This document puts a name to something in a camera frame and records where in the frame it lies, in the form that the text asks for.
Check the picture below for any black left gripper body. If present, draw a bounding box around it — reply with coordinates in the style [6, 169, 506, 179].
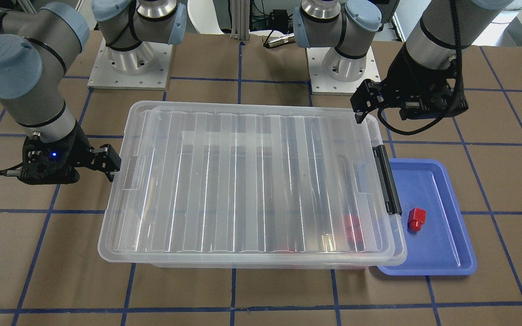
[350, 46, 467, 113]

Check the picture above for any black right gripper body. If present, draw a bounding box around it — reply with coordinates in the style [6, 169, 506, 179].
[22, 121, 121, 175]

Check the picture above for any clear plastic box lid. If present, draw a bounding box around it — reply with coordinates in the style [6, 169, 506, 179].
[97, 101, 408, 266]

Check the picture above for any red block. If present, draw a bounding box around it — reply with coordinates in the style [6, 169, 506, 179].
[343, 214, 364, 250]
[407, 207, 427, 232]

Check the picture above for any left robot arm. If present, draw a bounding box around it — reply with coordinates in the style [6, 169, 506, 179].
[293, 0, 510, 135]

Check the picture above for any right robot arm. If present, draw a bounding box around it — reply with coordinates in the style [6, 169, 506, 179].
[0, 0, 188, 185]

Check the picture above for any clear plastic storage box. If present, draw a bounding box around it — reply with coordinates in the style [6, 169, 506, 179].
[121, 104, 402, 271]

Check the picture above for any blue plastic tray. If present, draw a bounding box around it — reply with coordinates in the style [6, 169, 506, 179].
[379, 158, 477, 276]

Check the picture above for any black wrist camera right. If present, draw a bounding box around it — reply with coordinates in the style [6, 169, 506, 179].
[0, 150, 80, 185]

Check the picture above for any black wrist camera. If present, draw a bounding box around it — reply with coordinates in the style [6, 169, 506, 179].
[399, 96, 469, 120]
[0, 150, 80, 185]

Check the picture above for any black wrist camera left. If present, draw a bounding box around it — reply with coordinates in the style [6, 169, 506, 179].
[399, 96, 469, 120]

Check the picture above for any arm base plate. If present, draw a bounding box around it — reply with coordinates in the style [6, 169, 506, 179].
[87, 40, 174, 91]
[306, 48, 381, 96]

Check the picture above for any black box latch handle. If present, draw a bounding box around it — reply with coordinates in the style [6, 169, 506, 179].
[372, 144, 403, 215]

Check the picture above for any aluminium frame post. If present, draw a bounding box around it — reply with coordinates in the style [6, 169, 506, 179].
[229, 0, 251, 43]

